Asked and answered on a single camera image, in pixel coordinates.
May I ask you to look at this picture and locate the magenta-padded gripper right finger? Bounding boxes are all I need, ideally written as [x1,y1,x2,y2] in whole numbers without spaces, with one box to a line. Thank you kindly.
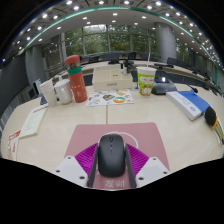
[124,143,172,189]

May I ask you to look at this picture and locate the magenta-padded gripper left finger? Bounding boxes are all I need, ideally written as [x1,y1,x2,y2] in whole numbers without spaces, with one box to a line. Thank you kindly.
[54,143,100,189]

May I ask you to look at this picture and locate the black computer mouse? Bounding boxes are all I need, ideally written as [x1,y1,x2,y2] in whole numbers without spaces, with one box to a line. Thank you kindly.
[97,133,127,178]

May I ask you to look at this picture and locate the pink mouse pad with drawing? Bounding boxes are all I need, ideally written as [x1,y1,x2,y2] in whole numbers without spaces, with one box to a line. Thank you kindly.
[64,121,171,191]

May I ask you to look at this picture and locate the white paper booklet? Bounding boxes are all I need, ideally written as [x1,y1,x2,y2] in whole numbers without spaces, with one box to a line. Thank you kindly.
[18,103,49,139]

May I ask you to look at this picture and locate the colourful sticker sheet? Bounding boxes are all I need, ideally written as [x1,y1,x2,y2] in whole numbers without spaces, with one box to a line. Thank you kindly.
[85,88,135,107]

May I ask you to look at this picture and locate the red and white leaflet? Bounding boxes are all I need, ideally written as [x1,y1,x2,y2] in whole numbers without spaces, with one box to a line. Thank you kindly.
[7,129,22,162]

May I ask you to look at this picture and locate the white mug with lid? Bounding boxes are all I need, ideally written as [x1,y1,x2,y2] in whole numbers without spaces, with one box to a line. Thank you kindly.
[53,78,74,105]

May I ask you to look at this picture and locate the white paper cup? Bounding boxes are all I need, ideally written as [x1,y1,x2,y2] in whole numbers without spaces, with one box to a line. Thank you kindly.
[39,79,58,108]

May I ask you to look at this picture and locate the blue and white book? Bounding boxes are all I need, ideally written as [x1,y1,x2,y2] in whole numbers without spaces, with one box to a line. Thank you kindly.
[165,90,212,121]

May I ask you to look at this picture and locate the black flat device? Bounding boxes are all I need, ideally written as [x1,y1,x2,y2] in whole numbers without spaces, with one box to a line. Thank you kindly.
[151,77,179,96]

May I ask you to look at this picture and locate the red bottle with green band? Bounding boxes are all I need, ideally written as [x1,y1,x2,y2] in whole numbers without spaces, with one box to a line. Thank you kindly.
[64,54,89,104]

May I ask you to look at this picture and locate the green printed paper cup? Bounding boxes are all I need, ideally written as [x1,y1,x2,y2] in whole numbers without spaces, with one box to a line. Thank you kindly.
[135,66,158,97]

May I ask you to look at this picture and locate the black microphone with yellow band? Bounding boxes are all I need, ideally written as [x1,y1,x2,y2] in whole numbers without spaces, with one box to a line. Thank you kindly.
[204,105,224,145]

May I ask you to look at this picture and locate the beige cardboard box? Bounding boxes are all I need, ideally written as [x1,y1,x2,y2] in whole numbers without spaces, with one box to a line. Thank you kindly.
[91,64,134,92]

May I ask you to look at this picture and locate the dark office chairs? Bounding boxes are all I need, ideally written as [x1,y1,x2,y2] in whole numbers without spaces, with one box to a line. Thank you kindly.
[79,51,221,91]

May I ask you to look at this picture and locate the ceiling lights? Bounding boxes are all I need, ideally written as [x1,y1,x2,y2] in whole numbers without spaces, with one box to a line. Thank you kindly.
[1,0,224,68]

